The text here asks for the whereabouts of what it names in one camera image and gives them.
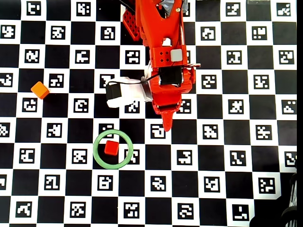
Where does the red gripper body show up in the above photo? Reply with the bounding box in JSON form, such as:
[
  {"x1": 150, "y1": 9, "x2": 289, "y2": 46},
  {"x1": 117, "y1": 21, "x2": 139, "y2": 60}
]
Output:
[{"x1": 149, "y1": 63, "x2": 201, "y2": 114}]

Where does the red cube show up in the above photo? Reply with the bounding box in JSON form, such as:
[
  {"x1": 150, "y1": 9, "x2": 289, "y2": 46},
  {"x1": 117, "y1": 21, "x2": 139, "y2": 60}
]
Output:
[{"x1": 104, "y1": 140, "x2": 120, "y2": 156}]

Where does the grey duct tape wrap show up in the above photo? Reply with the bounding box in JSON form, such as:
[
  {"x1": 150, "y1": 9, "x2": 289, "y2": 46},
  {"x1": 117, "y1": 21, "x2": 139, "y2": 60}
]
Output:
[{"x1": 160, "y1": 0, "x2": 190, "y2": 15}]

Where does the green ring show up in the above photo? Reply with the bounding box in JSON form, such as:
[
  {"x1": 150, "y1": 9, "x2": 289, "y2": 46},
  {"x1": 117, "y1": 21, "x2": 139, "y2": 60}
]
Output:
[{"x1": 93, "y1": 129, "x2": 134, "y2": 170}]

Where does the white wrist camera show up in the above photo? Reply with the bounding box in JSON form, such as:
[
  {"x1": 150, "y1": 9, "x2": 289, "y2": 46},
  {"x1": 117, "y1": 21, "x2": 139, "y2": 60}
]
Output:
[{"x1": 105, "y1": 76, "x2": 154, "y2": 109}]

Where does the orange cube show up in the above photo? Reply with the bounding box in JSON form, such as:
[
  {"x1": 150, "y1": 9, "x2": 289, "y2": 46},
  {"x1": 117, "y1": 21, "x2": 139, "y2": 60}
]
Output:
[{"x1": 30, "y1": 81, "x2": 50, "y2": 100}]

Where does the red robot base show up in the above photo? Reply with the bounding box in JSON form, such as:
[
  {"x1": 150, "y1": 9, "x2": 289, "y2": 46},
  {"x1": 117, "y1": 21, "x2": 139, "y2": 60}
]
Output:
[{"x1": 122, "y1": 0, "x2": 152, "y2": 47}]

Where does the black white marker checkerboard mat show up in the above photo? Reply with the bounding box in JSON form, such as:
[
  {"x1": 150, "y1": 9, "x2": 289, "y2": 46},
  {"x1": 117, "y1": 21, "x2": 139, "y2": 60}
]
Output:
[{"x1": 0, "y1": 0, "x2": 298, "y2": 227}]

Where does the black camera tripod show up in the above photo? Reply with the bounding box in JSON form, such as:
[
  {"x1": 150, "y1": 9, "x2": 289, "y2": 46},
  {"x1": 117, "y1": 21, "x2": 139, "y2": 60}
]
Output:
[{"x1": 280, "y1": 172, "x2": 303, "y2": 227}]

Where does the small grey square block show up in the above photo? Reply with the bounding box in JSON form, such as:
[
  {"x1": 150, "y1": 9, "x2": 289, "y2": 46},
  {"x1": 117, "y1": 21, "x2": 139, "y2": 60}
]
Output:
[{"x1": 170, "y1": 49, "x2": 183, "y2": 62}]

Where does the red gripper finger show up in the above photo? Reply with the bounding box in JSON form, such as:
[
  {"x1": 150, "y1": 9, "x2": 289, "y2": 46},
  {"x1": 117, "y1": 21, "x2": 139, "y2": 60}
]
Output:
[{"x1": 157, "y1": 108, "x2": 179, "y2": 132}]

